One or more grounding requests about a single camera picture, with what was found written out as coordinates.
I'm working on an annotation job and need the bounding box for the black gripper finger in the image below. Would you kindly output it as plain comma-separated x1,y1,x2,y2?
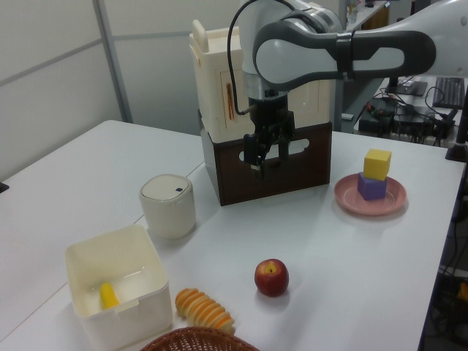
244,133,270,181
277,136,294,165

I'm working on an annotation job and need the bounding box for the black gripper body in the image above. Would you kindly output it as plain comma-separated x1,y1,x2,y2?
247,94,295,146

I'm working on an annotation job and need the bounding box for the yellow cube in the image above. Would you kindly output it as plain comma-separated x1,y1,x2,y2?
363,148,393,182

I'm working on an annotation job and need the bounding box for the purple cube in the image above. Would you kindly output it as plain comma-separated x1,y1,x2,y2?
357,171,388,202

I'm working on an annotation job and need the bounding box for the dark brown wooden crate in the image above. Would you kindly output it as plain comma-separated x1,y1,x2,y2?
201,120,333,207

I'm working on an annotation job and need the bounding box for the cream toy kitchen box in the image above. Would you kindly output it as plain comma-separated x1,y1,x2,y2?
189,19,332,144

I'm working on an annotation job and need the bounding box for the pink plate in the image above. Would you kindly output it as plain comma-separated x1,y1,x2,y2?
333,173,408,217

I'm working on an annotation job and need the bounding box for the white lidded canister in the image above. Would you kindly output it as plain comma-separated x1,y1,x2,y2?
138,174,197,241

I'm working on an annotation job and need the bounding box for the red apple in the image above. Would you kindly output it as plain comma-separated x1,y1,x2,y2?
254,258,290,298

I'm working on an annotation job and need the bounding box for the black monitor stand base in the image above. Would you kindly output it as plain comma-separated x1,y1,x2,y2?
384,75,429,97

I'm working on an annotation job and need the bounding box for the wooden background cabinet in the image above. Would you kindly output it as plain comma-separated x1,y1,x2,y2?
343,0,390,34

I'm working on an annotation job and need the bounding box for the orange striped toy croissant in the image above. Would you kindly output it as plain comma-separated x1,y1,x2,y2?
174,287,236,336

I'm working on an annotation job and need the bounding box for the black keyboard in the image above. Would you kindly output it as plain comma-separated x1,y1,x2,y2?
431,76,467,110

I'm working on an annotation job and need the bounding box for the black clamp pole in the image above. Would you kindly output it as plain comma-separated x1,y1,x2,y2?
444,105,468,164

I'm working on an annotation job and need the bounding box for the brown wicker basket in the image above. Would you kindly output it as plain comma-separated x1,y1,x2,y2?
140,326,263,351

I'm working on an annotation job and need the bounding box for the yellow toy banana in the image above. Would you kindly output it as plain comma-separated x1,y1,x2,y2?
99,282,121,310

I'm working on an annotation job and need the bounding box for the white square plastic container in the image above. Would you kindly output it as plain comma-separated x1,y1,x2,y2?
64,224,173,349

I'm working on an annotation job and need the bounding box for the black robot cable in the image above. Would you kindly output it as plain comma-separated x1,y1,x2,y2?
226,0,257,117

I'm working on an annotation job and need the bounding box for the black electronics with cables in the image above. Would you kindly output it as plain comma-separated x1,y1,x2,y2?
357,95,458,146

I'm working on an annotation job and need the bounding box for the grey partition post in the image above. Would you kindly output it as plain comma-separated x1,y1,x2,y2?
91,0,134,124

